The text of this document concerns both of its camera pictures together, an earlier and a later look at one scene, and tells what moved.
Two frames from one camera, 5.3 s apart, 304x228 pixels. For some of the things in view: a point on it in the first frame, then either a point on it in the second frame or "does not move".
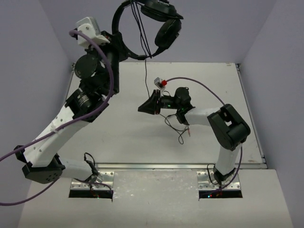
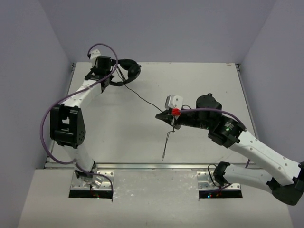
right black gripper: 151,107 to 167,117
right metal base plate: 204,183 does not move
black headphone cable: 144,40 to 171,131
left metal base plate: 107,178 does not move
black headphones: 160,10 to 134,72
